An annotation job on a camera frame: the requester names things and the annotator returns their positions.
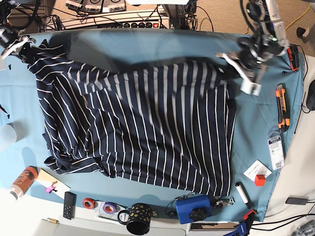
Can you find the orange brown bottle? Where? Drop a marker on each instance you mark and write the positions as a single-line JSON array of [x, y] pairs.
[[23, 182]]

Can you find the white card packet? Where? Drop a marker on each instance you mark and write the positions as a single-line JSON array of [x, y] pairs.
[[257, 168]]

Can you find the orange black utility knife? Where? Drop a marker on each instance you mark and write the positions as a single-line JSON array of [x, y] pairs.
[[283, 111]]

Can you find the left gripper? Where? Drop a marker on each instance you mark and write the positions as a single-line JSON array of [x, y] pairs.
[[253, 64]]

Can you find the blue box black knob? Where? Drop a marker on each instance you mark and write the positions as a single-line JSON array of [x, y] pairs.
[[193, 209]]

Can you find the light blue table cloth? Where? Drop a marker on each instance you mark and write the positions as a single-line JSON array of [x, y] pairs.
[[123, 49]]

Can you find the purple tape roll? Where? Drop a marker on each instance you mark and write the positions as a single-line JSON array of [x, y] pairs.
[[109, 207]]

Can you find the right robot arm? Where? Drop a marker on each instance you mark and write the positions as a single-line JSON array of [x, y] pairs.
[[6, 7]]

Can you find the clear plastic blister pack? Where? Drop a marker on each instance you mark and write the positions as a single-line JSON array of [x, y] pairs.
[[276, 152]]

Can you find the red tape roll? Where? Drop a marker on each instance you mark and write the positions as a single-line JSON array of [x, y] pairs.
[[88, 203]]

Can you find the navy white striped t-shirt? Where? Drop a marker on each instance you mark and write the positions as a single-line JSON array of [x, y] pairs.
[[170, 126]]

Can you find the blue orange bottom clamp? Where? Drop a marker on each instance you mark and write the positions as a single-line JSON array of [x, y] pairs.
[[243, 229]]

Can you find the tan cardboard sheet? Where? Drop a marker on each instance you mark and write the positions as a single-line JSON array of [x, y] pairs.
[[52, 184]]

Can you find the black power adapter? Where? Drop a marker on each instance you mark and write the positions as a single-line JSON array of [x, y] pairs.
[[297, 200]]

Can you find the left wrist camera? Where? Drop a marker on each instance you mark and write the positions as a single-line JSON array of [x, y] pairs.
[[249, 87]]

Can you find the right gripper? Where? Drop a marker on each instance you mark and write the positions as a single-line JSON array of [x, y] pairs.
[[16, 45]]

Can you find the white black marker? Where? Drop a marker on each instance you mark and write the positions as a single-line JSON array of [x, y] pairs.
[[243, 195]]

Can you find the orange black clamp tool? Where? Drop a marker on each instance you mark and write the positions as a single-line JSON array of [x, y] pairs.
[[293, 56]]

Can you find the black remote control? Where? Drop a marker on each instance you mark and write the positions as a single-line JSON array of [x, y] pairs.
[[69, 205]]

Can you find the metal carabiner keyring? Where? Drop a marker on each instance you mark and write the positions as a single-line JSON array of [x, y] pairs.
[[223, 202]]

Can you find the black mug gold dots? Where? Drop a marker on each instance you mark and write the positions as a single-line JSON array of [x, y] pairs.
[[137, 219]]

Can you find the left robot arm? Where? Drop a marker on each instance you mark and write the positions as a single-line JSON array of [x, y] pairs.
[[268, 40]]

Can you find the red small cube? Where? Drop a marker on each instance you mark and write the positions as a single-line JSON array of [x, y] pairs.
[[259, 180]]

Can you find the translucent white plastic cup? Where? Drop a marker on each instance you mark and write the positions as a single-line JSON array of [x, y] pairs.
[[8, 136]]

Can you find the black computer mouse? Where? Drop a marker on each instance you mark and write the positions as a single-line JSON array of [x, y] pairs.
[[310, 101]]

